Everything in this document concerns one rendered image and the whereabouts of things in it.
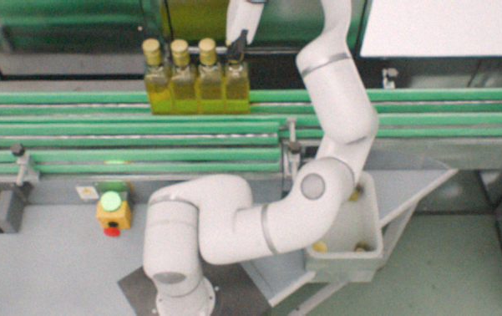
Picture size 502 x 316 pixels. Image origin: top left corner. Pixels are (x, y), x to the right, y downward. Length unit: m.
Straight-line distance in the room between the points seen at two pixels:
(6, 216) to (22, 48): 0.42
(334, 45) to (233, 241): 0.35
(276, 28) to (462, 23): 0.43
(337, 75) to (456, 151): 0.66
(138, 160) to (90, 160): 0.11
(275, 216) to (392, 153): 0.60
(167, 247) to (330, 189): 0.30
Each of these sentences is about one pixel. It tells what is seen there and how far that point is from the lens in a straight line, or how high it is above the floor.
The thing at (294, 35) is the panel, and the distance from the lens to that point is 1.32.
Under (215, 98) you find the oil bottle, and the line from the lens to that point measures 1.25.
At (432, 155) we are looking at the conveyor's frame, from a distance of 1.46.
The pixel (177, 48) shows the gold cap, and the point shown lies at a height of 1.16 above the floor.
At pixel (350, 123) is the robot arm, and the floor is 1.32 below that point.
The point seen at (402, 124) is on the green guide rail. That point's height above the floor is 0.93.
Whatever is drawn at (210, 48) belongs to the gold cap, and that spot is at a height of 1.16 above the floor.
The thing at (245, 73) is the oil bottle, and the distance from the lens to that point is 1.20.
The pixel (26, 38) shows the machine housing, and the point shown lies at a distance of 1.48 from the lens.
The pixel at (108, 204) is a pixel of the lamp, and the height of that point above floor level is 0.85.
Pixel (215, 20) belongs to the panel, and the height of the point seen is 1.11.
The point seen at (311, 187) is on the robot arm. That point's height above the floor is 1.27.
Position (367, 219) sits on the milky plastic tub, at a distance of 1.36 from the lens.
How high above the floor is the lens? 1.99
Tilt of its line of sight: 57 degrees down
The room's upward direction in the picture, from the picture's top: straight up
